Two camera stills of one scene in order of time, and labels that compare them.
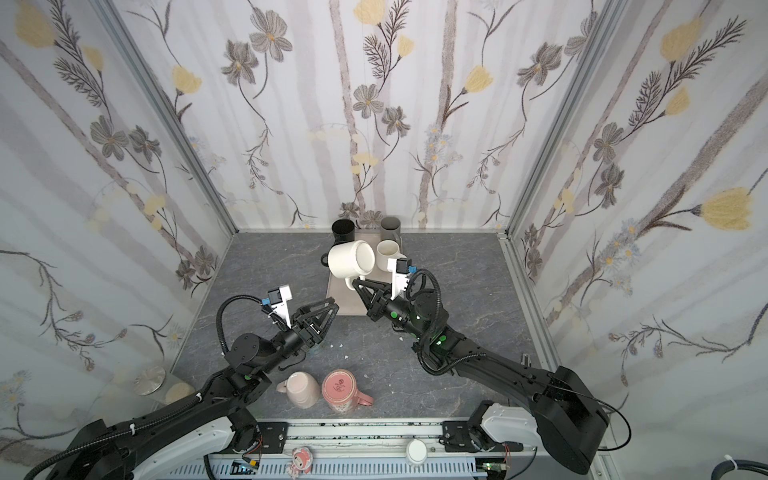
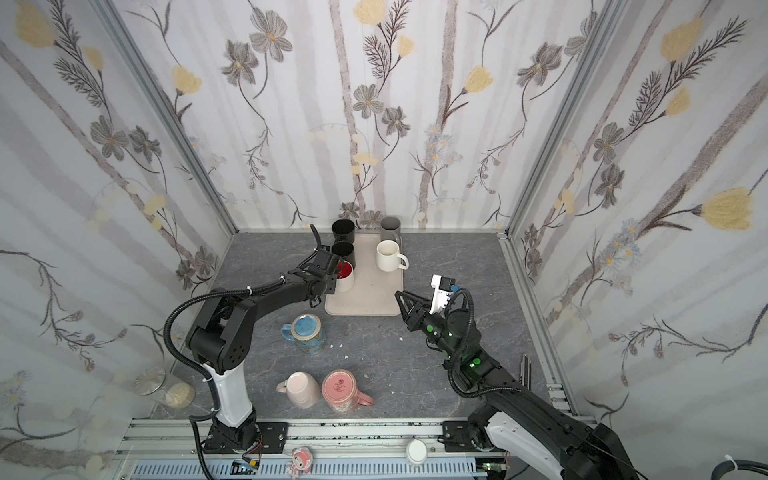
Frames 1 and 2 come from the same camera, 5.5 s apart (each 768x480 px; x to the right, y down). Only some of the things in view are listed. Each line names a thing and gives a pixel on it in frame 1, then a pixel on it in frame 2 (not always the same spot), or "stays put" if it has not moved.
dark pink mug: [340, 393] stays put
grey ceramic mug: [390, 229] stays put
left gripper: [308, 336] → [333, 284]
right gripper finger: [373, 295] → [412, 308]
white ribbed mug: [387, 249] stays put
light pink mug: [302, 389] stays put
